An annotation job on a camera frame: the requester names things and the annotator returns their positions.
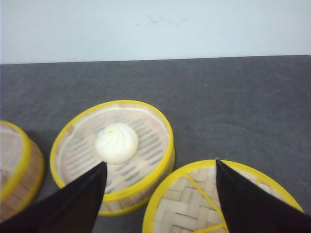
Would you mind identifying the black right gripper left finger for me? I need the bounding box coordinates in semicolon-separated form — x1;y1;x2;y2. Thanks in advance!
0;162;107;233

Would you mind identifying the steamer drawer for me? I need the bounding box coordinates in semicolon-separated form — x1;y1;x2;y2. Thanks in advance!
50;100;175;216
0;120;45;222

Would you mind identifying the woven bamboo steamer lid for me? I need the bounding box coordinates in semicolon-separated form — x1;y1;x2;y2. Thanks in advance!
142;160;304;233

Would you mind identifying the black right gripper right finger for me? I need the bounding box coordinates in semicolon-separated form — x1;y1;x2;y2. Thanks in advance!
216;160;311;233

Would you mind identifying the single white bun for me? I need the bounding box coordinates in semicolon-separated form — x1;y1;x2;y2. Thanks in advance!
95;123;138;165

